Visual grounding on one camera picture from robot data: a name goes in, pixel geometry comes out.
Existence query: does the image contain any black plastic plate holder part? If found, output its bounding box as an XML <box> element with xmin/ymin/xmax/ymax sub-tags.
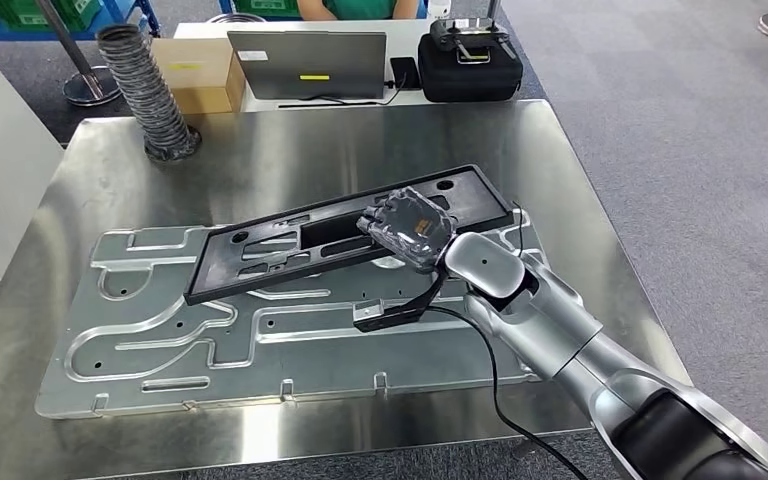
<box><xmin>183</xmin><ymin>164</ymin><xmax>515</xmax><ymax>307</ymax></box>

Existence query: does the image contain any stainless steel workbench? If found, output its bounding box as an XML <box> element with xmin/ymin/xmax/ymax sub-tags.
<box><xmin>0</xmin><ymin>99</ymin><xmax>693</xmax><ymax>480</ymax></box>

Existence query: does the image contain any black phone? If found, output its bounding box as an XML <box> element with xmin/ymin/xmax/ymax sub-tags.
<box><xmin>389</xmin><ymin>56</ymin><xmax>422</xmax><ymax>91</ymax></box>

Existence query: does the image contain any black carry case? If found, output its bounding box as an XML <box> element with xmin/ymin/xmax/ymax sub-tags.
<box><xmin>417</xmin><ymin>33</ymin><xmax>525</xmax><ymax>104</ymax></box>

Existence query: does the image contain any grey laptop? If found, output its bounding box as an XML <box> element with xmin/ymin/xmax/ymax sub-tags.
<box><xmin>226</xmin><ymin>29</ymin><xmax>389</xmax><ymax>102</ymax></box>

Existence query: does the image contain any black remote controller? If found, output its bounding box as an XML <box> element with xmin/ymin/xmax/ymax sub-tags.
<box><xmin>428</xmin><ymin>17</ymin><xmax>512</xmax><ymax>66</ymax></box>

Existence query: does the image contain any person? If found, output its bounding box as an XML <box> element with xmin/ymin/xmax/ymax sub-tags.
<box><xmin>296</xmin><ymin>0</ymin><xmax>420</xmax><ymax>21</ymax></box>

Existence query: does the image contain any brown cardboard box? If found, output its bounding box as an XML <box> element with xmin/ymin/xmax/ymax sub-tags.
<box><xmin>150</xmin><ymin>37</ymin><xmax>247</xmax><ymax>115</ymax></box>

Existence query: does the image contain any grooved aluminium plate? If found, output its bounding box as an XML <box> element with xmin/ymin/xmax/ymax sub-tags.
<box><xmin>34</xmin><ymin>211</ymin><xmax>558</xmax><ymax>421</ymax></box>

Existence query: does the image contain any green plastic crate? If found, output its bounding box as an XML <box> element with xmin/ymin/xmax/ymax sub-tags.
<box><xmin>232</xmin><ymin>0</ymin><xmax>302</xmax><ymax>18</ymax></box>
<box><xmin>0</xmin><ymin>0</ymin><xmax>104</xmax><ymax>31</ymax></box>

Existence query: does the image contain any white partition panel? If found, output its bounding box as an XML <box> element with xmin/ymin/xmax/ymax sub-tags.
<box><xmin>0</xmin><ymin>29</ymin><xmax>66</xmax><ymax>283</ymax></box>

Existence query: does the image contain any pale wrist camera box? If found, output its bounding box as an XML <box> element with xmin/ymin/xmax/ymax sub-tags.
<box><xmin>352</xmin><ymin>298</ymin><xmax>428</xmax><ymax>333</ymax></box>

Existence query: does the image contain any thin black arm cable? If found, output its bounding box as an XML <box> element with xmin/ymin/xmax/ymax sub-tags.
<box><xmin>511</xmin><ymin>201</ymin><xmax>526</xmax><ymax>261</ymax></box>

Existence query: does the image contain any black camera cable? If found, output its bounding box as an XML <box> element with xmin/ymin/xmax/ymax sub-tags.
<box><xmin>423</xmin><ymin>304</ymin><xmax>589</xmax><ymax>480</ymax></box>

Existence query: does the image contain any grey corrugated hose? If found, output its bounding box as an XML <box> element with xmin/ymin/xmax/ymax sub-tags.
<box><xmin>97</xmin><ymin>24</ymin><xmax>202</xmax><ymax>164</ymax></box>

